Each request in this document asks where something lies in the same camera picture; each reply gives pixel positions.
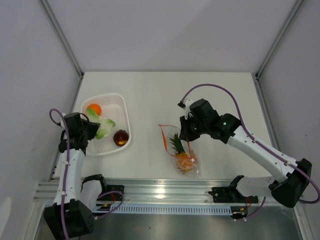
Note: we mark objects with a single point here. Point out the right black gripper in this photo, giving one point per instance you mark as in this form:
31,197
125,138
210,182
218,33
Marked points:
185,134

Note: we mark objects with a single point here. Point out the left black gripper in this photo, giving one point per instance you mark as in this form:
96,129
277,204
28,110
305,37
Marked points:
94,128

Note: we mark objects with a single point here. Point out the green white cabbage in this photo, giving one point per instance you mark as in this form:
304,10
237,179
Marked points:
106,125

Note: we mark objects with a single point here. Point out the clear zip bag orange zipper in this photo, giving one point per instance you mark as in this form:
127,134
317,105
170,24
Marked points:
167,131

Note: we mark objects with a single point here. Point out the small orange pineapple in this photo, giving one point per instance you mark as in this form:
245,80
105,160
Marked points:
185,160

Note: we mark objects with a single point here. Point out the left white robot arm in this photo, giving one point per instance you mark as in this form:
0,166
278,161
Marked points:
71,214

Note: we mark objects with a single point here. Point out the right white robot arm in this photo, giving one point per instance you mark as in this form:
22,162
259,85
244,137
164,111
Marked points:
288,177

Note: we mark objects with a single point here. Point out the orange fruit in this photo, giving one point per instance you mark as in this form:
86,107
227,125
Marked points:
96,108

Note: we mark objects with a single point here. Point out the dark red fruit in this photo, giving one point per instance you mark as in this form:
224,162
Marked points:
120,138

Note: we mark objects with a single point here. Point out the white perforated plastic basket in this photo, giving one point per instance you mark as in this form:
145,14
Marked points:
113,107

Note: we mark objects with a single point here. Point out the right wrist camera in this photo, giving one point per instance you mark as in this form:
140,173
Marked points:
185,105

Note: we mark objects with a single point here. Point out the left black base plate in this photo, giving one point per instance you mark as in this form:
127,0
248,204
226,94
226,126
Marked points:
114,196

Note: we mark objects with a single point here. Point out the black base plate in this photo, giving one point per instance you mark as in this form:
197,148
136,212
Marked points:
114,196
230,195

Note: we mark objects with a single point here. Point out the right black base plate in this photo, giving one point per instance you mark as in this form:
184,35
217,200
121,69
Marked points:
230,195

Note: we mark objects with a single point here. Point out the aluminium mounting rail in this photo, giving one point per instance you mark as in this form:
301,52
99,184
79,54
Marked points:
192,191

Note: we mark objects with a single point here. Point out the slotted grey cable duct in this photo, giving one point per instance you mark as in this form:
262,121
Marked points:
174,209

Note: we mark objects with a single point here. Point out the left aluminium frame post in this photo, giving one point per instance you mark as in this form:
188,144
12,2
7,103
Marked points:
46,7

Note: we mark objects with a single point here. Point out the aluminium frame post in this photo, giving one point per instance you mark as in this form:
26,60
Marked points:
281,35
46,7

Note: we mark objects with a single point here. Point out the right aluminium frame post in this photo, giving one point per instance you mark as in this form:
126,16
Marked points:
281,35

